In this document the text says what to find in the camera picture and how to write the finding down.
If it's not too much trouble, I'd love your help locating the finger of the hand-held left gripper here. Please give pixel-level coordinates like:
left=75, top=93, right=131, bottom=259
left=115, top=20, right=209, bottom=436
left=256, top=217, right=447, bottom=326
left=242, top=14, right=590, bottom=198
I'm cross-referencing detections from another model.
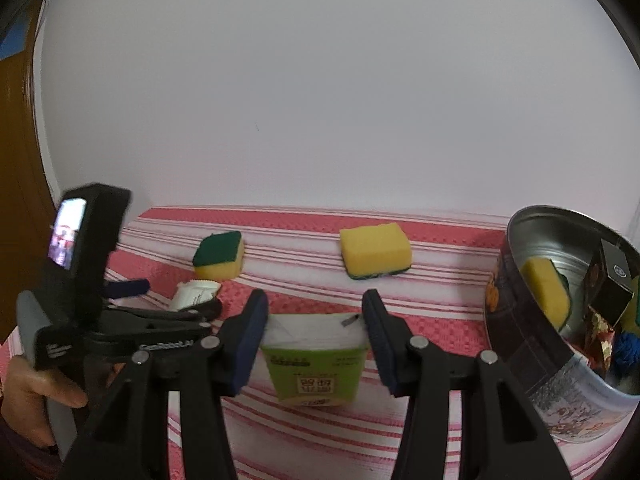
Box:
left=106, top=299, right=224, bottom=332
left=102, top=279, right=151, bottom=302

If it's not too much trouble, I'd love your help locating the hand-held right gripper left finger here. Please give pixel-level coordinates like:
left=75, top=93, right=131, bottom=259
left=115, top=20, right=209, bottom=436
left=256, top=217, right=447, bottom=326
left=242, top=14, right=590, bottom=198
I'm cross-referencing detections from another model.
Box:
left=60, top=289, right=271, bottom=480

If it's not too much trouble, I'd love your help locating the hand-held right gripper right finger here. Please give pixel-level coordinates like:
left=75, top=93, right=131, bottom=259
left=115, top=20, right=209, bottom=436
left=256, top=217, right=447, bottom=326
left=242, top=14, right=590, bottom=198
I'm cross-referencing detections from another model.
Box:
left=362, top=289, right=573, bottom=480

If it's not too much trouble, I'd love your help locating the white tube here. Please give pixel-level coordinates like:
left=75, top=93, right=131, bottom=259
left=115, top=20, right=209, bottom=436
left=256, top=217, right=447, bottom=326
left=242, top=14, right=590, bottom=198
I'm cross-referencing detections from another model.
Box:
left=167, top=280, right=222, bottom=311

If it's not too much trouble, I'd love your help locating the green white carton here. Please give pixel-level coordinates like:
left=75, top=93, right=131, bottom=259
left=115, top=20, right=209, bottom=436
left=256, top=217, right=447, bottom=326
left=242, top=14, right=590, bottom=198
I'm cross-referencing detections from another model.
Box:
left=260, top=312, right=365, bottom=408

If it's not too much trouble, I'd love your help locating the round metal tin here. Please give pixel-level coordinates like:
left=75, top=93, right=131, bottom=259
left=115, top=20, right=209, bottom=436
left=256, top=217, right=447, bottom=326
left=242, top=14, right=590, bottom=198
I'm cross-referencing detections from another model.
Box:
left=484, top=205, right=640, bottom=445

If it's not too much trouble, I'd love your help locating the person's left forearm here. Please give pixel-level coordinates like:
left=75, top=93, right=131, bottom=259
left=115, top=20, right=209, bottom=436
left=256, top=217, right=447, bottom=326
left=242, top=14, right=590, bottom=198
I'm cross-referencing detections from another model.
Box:
left=0, top=417, right=63, bottom=480

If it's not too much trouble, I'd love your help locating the person's left hand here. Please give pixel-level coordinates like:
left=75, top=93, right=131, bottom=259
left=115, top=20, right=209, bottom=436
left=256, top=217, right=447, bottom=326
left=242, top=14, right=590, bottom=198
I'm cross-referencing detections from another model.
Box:
left=0, top=355, right=89, bottom=449

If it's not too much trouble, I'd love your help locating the red striped tablecloth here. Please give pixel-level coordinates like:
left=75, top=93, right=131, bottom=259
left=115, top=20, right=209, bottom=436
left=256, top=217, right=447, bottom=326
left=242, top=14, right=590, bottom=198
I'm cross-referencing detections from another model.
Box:
left=2, top=205, right=621, bottom=480

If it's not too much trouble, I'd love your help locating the brown wooden door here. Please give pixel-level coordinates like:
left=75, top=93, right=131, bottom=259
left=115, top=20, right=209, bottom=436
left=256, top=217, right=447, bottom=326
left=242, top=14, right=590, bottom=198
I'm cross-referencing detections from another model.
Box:
left=0, top=0, right=59, bottom=356

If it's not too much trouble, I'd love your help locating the red snack packet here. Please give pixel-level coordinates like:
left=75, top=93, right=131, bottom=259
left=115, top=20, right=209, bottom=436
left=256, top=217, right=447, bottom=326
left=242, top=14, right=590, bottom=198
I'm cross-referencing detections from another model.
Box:
left=582, top=305, right=619, bottom=382

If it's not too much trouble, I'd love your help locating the blue yarn ball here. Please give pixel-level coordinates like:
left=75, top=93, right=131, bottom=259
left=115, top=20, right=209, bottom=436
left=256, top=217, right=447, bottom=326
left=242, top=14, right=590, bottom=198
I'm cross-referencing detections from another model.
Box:
left=611, top=332, right=640, bottom=382

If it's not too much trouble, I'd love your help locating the black cardboard box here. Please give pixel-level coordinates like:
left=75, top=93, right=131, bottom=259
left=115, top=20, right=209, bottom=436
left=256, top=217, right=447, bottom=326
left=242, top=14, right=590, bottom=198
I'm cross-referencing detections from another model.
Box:
left=589, top=239, right=640, bottom=326

